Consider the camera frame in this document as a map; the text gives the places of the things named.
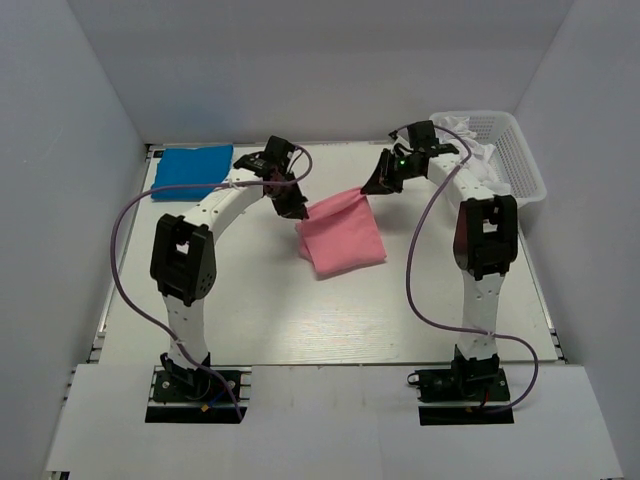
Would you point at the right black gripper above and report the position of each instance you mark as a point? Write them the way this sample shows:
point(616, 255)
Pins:
point(374, 185)

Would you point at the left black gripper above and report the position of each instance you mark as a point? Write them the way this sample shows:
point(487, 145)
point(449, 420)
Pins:
point(295, 207)

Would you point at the pink t shirt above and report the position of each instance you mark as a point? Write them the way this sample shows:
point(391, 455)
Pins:
point(340, 234)

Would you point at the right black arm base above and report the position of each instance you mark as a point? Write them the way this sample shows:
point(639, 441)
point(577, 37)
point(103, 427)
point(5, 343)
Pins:
point(468, 392)

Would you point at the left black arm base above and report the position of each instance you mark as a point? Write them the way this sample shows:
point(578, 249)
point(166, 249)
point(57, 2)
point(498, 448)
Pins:
point(192, 396)

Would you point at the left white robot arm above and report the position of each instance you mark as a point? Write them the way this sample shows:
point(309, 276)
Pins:
point(183, 261)

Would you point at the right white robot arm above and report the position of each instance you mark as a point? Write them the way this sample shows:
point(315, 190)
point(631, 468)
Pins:
point(485, 240)

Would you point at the folded blue t shirt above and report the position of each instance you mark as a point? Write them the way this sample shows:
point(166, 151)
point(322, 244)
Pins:
point(182, 173)

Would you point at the white crumpled t shirt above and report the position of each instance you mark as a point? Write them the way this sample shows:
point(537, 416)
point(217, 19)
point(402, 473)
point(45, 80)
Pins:
point(480, 162)

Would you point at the white plastic basket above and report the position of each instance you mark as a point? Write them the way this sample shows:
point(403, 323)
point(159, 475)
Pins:
point(512, 159)

